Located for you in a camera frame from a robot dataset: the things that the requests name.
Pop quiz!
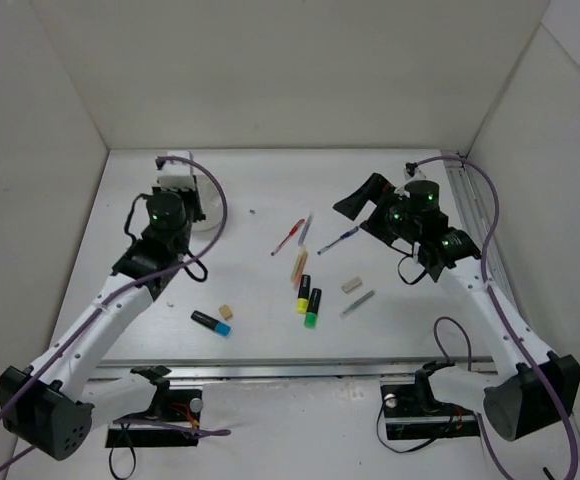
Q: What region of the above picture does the blue gel pen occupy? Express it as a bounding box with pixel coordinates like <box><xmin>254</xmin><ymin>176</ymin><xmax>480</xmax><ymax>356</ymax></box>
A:
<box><xmin>317</xmin><ymin>225</ymin><xmax>359</xmax><ymax>255</ymax></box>

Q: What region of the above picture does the black highlighter yellow cap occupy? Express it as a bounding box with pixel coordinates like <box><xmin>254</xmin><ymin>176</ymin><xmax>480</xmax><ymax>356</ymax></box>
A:
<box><xmin>296</xmin><ymin>274</ymin><xmax>311</xmax><ymax>314</ymax></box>

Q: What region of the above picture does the black highlighter blue cap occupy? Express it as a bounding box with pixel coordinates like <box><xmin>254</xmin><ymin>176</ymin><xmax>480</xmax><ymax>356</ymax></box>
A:
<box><xmin>190</xmin><ymin>310</ymin><xmax>231</xmax><ymax>337</ymax></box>

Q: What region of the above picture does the black highlighter green cap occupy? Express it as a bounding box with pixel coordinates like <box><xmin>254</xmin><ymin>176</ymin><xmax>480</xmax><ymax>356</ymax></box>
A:
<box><xmin>304</xmin><ymin>288</ymin><xmax>322</xmax><ymax>328</ymax></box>

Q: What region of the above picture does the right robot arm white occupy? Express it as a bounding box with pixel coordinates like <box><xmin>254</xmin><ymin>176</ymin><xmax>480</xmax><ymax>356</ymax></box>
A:
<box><xmin>333</xmin><ymin>173</ymin><xmax>580</xmax><ymax>441</ymax></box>

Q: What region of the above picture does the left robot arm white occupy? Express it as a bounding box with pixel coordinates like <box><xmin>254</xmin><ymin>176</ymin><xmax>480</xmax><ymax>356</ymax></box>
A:
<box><xmin>0</xmin><ymin>174</ymin><xmax>205</xmax><ymax>460</ymax></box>

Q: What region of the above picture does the white round desk organizer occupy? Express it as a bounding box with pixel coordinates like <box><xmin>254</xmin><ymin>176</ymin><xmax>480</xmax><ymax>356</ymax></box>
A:
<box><xmin>192</xmin><ymin>174</ymin><xmax>223</xmax><ymax>232</ymax></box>

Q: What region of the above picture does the beige eraser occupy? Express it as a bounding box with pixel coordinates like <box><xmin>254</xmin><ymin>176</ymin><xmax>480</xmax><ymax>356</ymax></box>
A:
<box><xmin>341</xmin><ymin>277</ymin><xmax>362</xmax><ymax>294</ymax></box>

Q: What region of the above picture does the red gel pen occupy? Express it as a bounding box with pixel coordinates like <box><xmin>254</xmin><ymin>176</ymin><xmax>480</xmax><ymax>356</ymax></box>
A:
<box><xmin>270</xmin><ymin>218</ymin><xmax>306</xmax><ymax>257</ymax></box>

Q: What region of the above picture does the orange highlighter stick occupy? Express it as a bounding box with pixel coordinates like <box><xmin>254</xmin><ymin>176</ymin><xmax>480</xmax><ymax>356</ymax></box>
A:
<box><xmin>291</xmin><ymin>249</ymin><xmax>308</xmax><ymax>288</ymax></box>

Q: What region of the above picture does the yellow highlighter stick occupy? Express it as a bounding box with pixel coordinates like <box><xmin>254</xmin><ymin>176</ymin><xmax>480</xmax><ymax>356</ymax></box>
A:
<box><xmin>290</xmin><ymin>247</ymin><xmax>306</xmax><ymax>284</ymax></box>

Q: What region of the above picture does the tan eraser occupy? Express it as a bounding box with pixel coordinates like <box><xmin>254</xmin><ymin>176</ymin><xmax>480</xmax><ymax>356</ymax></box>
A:
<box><xmin>219</xmin><ymin>305</ymin><xmax>233</xmax><ymax>320</ymax></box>

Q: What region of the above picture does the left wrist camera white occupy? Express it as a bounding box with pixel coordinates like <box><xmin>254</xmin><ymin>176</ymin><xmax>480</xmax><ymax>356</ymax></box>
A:
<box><xmin>155</xmin><ymin>150</ymin><xmax>195</xmax><ymax>191</ymax></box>

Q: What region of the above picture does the aluminium rail right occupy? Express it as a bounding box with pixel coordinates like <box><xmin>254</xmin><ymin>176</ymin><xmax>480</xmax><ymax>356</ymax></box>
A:
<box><xmin>440</xmin><ymin>150</ymin><xmax>580</xmax><ymax>474</ymax></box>

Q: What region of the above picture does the aluminium rail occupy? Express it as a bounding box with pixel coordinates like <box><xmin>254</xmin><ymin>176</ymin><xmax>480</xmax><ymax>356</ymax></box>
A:
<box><xmin>44</xmin><ymin>355</ymin><xmax>501</xmax><ymax>384</ymax></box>
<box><xmin>440</xmin><ymin>150</ymin><xmax>580</xmax><ymax>474</ymax></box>

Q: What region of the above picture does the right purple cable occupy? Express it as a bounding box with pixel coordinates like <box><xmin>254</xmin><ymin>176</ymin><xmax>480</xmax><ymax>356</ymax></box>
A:
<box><xmin>409</xmin><ymin>153</ymin><xmax>579</xmax><ymax>480</ymax></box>

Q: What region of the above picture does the aluminium rail front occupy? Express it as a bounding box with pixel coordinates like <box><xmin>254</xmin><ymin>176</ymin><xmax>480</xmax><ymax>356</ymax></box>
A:
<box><xmin>44</xmin><ymin>355</ymin><xmax>501</xmax><ymax>384</ymax></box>

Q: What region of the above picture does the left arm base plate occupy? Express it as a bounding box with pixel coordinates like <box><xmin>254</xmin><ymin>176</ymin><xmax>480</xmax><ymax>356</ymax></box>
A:
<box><xmin>104</xmin><ymin>387</ymin><xmax>203</xmax><ymax>449</ymax></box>

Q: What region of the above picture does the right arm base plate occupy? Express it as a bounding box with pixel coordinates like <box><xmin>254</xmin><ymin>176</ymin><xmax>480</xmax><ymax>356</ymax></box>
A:
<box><xmin>379</xmin><ymin>384</ymin><xmax>480</xmax><ymax>442</ymax></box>

